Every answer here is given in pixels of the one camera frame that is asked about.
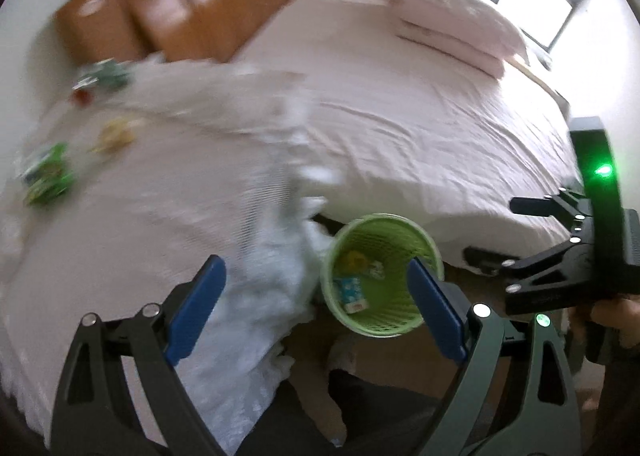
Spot person's right hand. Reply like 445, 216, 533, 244
569, 293, 640, 389

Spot wooden nightstand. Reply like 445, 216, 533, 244
54, 0, 133, 67

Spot wooden bed frame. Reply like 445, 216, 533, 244
515, 60, 572, 109

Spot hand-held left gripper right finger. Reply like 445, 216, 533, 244
406, 258, 583, 456

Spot person's white slipper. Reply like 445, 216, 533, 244
326, 336, 359, 373

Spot green snack packet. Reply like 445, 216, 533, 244
17, 142, 77, 207

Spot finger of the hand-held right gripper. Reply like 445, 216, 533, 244
462, 236, 601, 317
509, 188, 597, 247

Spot green plastic basket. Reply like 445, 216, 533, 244
320, 214, 445, 337

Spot white lace tablecloth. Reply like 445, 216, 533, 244
0, 56, 347, 456

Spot yellow wrapper piece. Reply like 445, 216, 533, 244
342, 251, 369, 273

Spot flat pink pillow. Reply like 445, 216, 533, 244
397, 20, 507, 80

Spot blue drink carton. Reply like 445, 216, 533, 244
332, 277, 364, 305

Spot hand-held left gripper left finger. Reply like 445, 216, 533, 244
50, 255, 236, 456

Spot large pink pillow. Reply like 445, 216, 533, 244
389, 0, 530, 64

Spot green white wrapper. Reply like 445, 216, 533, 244
72, 60, 134, 91

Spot person's dark trousers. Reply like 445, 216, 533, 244
235, 368, 453, 456

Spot bed with pink sheet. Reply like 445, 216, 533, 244
232, 0, 586, 269

